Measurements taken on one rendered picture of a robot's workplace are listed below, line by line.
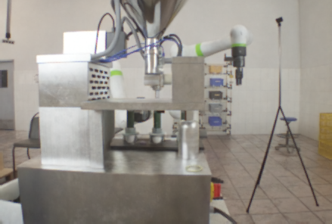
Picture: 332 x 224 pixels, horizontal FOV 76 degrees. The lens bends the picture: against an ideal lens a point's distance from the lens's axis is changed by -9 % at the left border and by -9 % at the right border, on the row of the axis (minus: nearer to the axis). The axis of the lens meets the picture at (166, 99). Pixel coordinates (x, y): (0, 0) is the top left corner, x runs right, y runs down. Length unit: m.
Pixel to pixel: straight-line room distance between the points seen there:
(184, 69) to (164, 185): 0.32
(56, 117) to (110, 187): 0.26
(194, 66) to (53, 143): 0.48
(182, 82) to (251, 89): 6.09
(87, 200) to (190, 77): 0.46
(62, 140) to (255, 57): 6.30
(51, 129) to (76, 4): 6.72
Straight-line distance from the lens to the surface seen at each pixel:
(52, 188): 0.78
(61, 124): 0.75
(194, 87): 0.59
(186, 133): 0.77
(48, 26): 7.62
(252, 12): 7.00
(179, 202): 0.70
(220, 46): 1.65
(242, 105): 6.61
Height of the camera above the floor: 1.26
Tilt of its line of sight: 3 degrees down
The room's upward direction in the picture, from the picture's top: straight up
